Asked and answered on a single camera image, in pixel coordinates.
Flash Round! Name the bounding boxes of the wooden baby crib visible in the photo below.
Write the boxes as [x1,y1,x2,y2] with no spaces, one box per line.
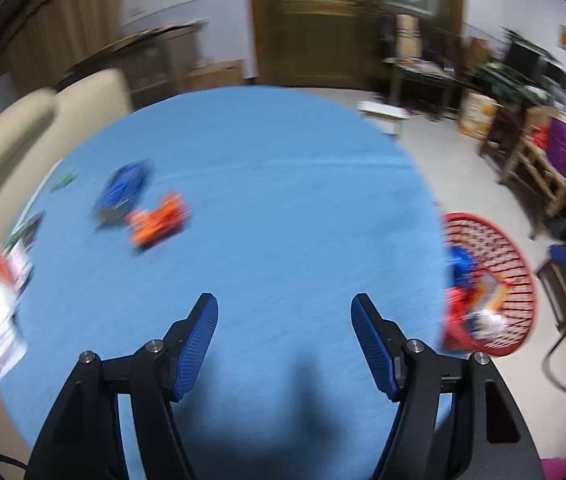
[66,20,209,108]

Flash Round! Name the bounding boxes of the yellow cardboard box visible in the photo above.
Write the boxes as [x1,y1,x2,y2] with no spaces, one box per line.
[458,90,498,141]

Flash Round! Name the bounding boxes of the green candy wrapper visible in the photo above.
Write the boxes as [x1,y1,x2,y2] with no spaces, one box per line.
[52,170,80,192]

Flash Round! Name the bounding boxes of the black monitor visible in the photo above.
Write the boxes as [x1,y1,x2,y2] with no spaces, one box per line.
[505,40,546,86]

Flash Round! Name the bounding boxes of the wooden chair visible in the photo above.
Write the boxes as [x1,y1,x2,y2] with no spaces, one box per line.
[480,105,566,241]

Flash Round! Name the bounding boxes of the red plastic basket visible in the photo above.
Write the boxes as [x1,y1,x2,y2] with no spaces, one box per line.
[440,212,538,357]

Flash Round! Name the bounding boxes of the orange plastic bag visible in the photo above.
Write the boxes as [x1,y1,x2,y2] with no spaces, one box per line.
[128,191,193,251]

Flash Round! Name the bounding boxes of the small white packet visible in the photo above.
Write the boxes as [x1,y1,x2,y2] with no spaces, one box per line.
[8,247,34,291]

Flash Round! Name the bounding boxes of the brown cardboard box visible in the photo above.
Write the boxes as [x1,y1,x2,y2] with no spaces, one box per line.
[183,60,246,92]

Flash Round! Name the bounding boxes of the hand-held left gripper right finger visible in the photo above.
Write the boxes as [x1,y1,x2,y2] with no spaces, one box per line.
[351,293,544,480]

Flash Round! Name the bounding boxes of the beige leather sofa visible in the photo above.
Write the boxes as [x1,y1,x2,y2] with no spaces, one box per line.
[0,67,131,461]

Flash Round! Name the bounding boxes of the red plastic bag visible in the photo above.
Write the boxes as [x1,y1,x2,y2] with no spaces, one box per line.
[445,287,478,331]

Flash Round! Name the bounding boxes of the small white stool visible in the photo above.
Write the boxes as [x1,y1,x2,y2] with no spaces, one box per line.
[357,101,409,138]

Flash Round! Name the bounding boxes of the blue plastic bag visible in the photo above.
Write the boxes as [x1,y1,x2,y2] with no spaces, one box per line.
[448,245,478,286]

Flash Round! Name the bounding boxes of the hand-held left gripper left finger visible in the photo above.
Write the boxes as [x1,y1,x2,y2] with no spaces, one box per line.
[23,292,220,480]

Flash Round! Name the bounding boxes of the white plastic bag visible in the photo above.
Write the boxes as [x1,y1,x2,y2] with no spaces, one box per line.
[468,310,508,336]

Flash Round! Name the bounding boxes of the wooden double door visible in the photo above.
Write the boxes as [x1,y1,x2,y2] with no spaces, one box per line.
[247,0,466,92]

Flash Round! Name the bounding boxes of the beige curtains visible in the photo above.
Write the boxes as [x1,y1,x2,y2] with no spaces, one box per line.
[0,0,126,91]

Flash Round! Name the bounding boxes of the plaid scarf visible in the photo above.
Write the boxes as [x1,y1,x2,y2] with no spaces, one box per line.
[395,12,421,58]

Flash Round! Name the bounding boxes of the dark green wrapper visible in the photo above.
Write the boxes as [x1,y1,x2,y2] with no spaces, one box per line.
[6,212,44,251]

